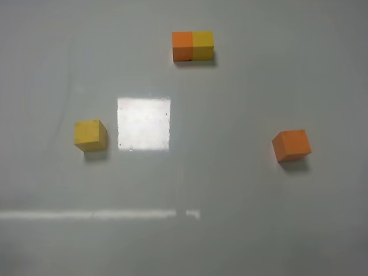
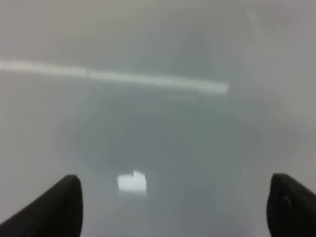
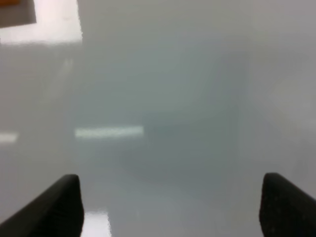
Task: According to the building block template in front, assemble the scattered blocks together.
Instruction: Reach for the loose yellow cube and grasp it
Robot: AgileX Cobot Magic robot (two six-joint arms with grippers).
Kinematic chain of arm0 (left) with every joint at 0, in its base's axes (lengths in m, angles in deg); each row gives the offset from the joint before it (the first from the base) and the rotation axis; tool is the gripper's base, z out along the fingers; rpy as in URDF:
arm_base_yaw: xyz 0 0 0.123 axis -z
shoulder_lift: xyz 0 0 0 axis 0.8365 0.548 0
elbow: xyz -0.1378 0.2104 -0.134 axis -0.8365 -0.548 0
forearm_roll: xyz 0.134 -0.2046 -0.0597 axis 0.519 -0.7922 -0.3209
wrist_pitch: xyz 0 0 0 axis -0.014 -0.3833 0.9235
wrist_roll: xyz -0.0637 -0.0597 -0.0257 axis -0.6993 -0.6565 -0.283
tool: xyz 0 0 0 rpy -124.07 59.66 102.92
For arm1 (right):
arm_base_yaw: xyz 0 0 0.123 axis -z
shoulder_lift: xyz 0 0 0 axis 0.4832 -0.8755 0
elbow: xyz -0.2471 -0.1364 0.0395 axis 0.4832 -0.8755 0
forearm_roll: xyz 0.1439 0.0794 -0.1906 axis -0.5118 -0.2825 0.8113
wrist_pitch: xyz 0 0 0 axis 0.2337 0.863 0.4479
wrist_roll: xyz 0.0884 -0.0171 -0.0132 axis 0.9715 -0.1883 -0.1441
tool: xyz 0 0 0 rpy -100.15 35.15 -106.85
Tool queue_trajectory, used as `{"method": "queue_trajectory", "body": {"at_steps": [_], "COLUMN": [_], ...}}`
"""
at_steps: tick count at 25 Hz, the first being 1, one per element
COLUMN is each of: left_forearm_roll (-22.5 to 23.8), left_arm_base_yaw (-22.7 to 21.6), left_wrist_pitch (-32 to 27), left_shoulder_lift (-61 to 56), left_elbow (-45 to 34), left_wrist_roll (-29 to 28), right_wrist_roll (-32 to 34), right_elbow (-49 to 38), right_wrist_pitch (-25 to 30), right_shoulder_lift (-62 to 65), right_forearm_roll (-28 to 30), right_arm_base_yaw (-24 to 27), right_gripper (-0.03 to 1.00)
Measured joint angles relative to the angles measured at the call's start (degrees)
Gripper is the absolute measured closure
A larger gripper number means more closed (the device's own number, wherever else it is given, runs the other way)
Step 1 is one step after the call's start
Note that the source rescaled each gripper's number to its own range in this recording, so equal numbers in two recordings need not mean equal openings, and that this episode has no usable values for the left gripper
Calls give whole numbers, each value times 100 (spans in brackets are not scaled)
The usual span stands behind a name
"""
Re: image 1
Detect yellow template block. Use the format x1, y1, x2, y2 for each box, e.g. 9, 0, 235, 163
192, 31, 214, 61

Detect orange loose block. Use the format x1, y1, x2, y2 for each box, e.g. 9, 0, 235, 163
272, 129, 312, 162

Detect orange template block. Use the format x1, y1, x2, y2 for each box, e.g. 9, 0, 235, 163
172, 32, 193, 62

